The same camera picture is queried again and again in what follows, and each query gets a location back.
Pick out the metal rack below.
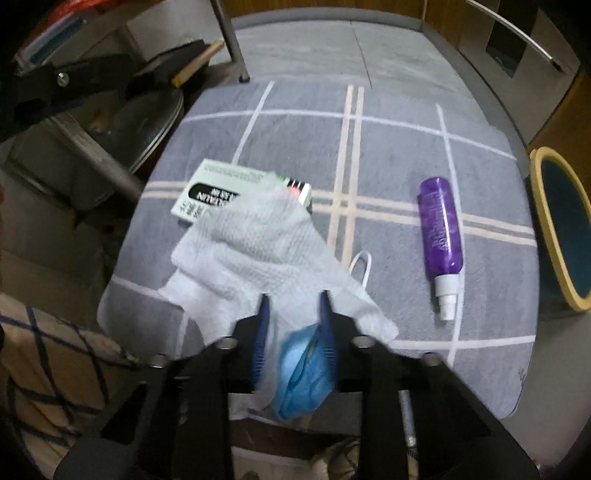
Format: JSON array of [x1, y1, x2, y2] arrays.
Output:
[[46, 0, 252, 204]]

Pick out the black tool with wooden handle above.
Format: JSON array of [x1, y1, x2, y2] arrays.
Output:
[[134, 39, 225, 93]]

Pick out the dark bin with yellow rim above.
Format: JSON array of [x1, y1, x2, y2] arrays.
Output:
[[527, 147, 591, 311]]

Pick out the silver appliance with handle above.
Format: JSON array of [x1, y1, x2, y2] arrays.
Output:
[[455, 0, 583, 141]]

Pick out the grey plaid blanket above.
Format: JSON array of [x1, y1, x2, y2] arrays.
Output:
[[97, 80, 541, 421]]

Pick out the grey fabric bed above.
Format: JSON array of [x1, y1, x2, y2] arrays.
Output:
[[231, 11, 529, 148]]

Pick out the beige slipper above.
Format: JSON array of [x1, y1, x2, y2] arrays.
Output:
[[309, 438, 361, 480]]

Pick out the blue face mask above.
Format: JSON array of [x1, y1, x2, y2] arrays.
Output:
[[270, 250, 373, 421]]

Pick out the white wet wipe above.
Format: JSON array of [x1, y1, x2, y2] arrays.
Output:
[[158, 187, 400, 421]]

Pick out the beige plaid cloth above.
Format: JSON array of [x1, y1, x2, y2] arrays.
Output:
[[0, 295, 139, 462]]

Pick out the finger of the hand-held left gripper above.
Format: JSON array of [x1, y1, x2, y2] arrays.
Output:
[[0, 52, 136, 141]]

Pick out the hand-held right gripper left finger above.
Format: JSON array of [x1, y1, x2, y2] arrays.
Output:
[[53, 294, 272, 480]]

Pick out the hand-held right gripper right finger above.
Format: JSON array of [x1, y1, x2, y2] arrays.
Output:
[[318, 291, 540, 480]]

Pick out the white box with black label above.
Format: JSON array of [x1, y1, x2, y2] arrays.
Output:
[[171, 158, 314, 225]]

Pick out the purple spray bottle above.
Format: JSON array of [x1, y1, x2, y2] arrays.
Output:
[[418, 176, 465, 322]]

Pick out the round pot lid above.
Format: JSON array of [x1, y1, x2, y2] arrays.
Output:
[[78, 83, 185, 172]]

